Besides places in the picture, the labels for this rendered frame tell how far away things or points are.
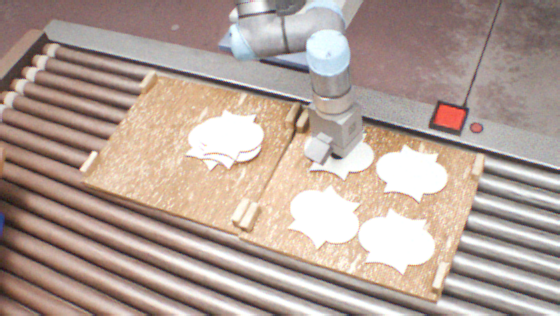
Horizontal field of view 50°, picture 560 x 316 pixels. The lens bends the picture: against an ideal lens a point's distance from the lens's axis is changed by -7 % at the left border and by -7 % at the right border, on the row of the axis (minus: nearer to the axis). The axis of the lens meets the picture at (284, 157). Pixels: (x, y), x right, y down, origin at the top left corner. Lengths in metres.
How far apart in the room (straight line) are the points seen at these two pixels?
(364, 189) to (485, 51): 1.77
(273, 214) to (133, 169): 0.35
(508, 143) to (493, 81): 1.44
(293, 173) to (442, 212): 0.32
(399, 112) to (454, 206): 0.29
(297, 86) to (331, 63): 0.42
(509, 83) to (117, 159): 1.86
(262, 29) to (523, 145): 0.62
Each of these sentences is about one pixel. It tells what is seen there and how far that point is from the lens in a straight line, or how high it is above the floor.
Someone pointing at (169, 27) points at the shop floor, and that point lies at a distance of 3.32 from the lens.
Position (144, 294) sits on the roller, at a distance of 1.29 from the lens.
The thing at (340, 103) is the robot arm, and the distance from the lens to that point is 1.20.
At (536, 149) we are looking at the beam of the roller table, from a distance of 1.44.
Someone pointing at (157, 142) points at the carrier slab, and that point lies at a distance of 1.48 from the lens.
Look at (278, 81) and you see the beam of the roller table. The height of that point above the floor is 0.91.
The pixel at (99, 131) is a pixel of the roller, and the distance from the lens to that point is 1.60.
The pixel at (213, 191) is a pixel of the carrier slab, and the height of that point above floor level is 0.94.
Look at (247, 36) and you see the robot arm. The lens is 1.23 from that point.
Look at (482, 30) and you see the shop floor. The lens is 3.11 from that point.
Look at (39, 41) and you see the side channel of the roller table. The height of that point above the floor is 0.94.
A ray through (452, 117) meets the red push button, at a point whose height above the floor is 0.93.
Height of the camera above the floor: 2.01
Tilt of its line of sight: 51 degrees down
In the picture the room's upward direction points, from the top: 12 degrees counter-clockwise
